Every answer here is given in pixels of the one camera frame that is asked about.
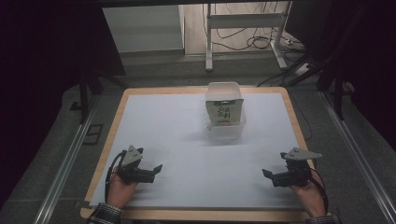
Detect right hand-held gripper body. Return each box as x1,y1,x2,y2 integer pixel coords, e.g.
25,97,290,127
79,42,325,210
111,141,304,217
272,147,323,189

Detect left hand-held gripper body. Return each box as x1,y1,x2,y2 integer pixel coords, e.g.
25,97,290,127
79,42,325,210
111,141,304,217
116,145,157,185

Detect cream snack packet green print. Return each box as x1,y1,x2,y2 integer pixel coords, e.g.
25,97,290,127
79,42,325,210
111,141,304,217
205,98,245,126

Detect translucent white plastic container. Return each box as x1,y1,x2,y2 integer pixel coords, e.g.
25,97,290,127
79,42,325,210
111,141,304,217
204,81,248,140

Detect person's left hand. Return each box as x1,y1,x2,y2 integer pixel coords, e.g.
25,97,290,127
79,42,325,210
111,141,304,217
106,166,140,210

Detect person's right hand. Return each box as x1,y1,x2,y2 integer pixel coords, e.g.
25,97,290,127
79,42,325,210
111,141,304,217
290,169,329,218

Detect white table mat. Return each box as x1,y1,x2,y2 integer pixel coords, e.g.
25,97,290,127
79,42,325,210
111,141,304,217
89,92,304,209

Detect black floor plate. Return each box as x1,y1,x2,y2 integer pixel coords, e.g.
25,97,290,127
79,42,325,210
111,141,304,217
82,123,104,146

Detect black metal stand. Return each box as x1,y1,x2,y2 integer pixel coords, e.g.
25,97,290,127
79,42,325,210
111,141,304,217
316,54,347,121
77,69,131,125

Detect white power strip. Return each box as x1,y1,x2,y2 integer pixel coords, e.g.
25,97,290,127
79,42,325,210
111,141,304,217
293,63,313,77

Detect dark curtain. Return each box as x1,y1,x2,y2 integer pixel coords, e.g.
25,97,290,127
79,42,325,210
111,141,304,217
284,0,396,152
0,0,126,208

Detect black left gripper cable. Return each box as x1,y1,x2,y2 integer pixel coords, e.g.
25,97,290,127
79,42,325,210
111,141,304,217
104,150,128,203

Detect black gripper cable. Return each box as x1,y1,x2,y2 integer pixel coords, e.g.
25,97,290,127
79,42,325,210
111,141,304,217
104,150,128,203
307,167,330,216

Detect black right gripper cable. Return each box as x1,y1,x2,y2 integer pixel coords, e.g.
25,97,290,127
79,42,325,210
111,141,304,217
307,167,330,216

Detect aluminium rail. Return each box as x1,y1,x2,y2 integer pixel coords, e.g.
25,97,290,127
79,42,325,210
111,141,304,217
319,91,396,224
33,94,101,224

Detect black floor cables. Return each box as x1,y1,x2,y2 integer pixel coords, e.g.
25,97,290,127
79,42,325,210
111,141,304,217
214,26,302,53

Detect grey wall panel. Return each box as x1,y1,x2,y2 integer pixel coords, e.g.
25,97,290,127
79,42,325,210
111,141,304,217
102,5,185,54

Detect white metal desk frame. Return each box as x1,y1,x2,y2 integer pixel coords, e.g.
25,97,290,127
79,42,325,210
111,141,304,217
205,2,292,73

